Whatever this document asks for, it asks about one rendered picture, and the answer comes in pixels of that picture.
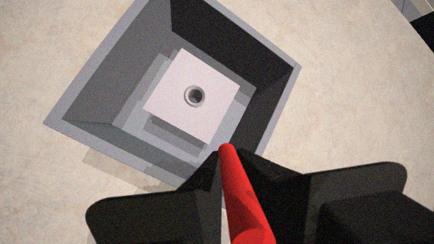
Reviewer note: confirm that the red peg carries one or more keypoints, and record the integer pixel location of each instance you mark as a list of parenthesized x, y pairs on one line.
[(246, 220)]

